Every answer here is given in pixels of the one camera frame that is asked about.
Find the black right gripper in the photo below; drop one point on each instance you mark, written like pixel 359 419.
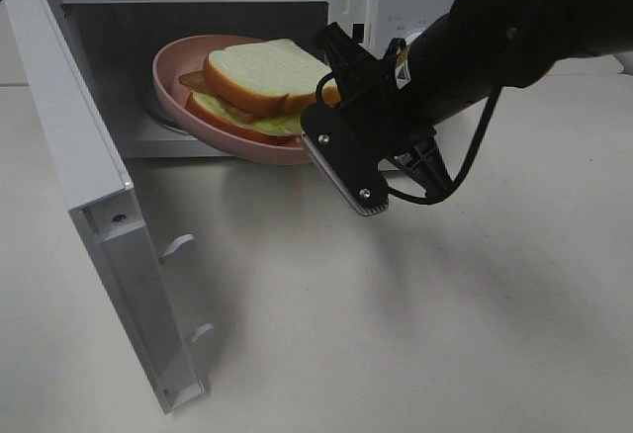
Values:
pixel 361 88

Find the toast sandwich with lettuce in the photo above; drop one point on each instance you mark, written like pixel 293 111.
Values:
pixel 256 91

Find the pink plate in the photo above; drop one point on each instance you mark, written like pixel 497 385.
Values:
pixel 187 54

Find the white microwave door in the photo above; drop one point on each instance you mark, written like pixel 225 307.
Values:
pixel 101 199

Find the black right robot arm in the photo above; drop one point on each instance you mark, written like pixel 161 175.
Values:
pixel 482 46

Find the upper white power knob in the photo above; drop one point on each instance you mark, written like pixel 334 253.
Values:
pixel 412 37

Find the glass microwave turntable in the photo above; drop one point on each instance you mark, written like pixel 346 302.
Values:
pixel 152 107

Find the white microwave oven body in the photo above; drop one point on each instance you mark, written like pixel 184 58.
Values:
pixel 122 37

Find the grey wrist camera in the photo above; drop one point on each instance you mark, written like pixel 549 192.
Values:
pixel 342 159

